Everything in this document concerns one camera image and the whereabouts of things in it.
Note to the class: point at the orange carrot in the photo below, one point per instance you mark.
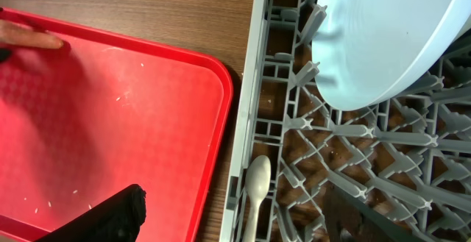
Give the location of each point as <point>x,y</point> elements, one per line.
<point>14,35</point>

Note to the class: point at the light blue plate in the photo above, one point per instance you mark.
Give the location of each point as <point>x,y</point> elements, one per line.
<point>370,50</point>

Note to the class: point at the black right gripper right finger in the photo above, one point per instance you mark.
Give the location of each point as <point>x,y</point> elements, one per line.
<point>348,219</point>

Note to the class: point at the white plastic spoon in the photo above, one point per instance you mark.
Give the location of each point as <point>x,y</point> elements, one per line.
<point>257,186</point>

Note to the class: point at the red serving tray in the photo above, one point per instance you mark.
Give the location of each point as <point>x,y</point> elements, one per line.
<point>81,123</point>

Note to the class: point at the grey dishwasher rack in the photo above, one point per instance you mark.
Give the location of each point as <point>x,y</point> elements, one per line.
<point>408,157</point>

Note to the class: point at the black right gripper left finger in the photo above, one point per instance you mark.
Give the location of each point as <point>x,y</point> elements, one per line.
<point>117,219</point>

